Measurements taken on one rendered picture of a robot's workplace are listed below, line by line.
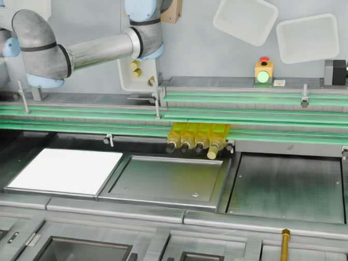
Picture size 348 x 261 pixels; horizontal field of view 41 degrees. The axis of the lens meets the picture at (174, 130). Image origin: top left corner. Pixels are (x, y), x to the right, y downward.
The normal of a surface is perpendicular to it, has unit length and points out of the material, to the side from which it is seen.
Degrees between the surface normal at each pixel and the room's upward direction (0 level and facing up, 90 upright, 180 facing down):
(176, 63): 0
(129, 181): 90
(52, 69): 54
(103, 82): 0
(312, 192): 90
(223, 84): 90
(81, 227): 90
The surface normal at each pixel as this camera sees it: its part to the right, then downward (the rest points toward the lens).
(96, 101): -0.10, -0.88
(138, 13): -0.24, 0.30
